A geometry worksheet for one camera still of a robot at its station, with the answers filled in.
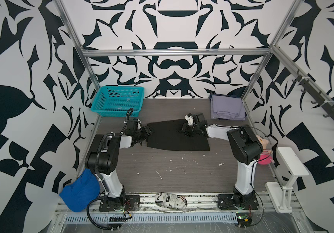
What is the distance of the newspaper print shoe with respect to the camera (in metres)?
0.72

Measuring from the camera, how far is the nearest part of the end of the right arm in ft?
2.55

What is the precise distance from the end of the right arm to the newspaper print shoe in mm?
340
